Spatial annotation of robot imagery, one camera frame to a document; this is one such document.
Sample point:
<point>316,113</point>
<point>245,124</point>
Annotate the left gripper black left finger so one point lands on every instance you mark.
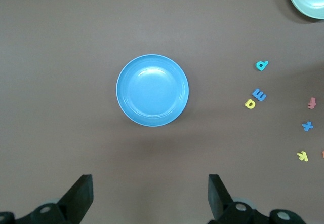
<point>81,196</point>

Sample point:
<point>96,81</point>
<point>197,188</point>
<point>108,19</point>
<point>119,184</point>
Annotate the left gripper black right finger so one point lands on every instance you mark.
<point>217,196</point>

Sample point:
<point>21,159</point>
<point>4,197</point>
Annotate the yellow foam letter a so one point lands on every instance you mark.
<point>246,104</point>

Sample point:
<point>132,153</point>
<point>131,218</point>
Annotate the blue foam letter m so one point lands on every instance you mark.
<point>259,94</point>

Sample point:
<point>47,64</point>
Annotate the teal foam letter p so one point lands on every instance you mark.
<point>264,64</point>

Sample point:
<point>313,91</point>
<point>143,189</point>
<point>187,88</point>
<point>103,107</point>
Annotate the yellow foam letter k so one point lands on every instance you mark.
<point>303,156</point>

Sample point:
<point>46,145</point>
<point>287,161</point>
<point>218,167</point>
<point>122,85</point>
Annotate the blue foam letter x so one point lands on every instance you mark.
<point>307,126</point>

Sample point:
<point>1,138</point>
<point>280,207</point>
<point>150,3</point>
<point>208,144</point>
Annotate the blue round plate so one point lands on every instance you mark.
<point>152,91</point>

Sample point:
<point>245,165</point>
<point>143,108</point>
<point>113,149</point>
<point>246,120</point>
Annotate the coral foam letter f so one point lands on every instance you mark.
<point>312,103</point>

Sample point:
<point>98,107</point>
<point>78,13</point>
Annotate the brown table cover sheet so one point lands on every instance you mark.
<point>76,56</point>

